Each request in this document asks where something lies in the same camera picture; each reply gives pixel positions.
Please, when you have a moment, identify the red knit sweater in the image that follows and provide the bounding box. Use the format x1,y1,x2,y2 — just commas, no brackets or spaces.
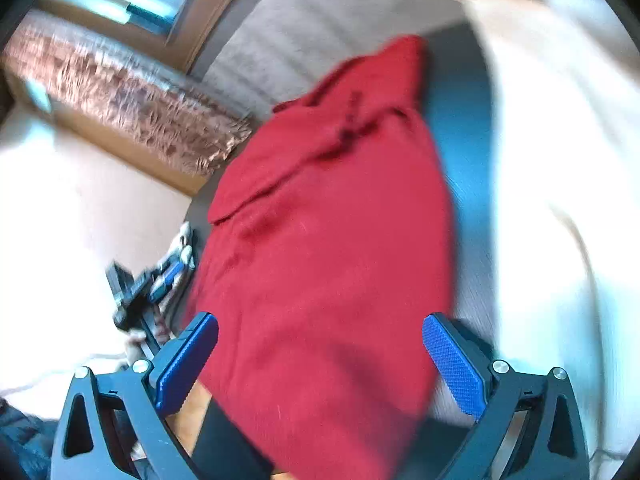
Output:
189,35,454,479

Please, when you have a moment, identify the left forearm dark sleeve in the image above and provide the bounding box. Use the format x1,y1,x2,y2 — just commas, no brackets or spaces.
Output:
0,399,58,480

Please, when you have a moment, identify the brown patterned curtain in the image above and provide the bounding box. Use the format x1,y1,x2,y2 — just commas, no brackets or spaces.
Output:
1,11,253,177

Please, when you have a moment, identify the cream white garment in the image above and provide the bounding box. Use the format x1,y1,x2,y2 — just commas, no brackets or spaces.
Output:
459,0,639,479

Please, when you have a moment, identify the dark leather seat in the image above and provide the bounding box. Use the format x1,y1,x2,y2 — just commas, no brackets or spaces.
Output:
188,23,494,479

